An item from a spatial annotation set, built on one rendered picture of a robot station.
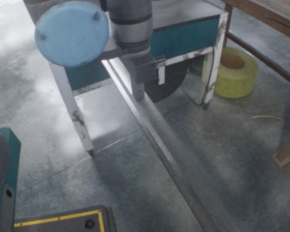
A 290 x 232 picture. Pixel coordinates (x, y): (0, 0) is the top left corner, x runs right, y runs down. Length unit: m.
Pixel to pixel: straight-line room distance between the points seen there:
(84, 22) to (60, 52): 0.05
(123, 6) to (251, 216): 1.18
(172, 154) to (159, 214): 0.77
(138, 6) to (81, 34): 0.19
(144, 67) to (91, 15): 0.25
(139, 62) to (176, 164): 0.23
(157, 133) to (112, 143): 0.95
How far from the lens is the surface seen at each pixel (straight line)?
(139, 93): 0.59
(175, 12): 1.17
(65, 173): 1.44
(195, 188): 0.47
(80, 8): 0.26
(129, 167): 1.36
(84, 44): 0.28
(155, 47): 1.06
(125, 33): 0.46
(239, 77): 1.69
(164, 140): 0.52
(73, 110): 1.10
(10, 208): 0.45
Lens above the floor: 1.19
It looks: 47 degrees down
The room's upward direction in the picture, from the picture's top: 4 degrees counter-clockwise
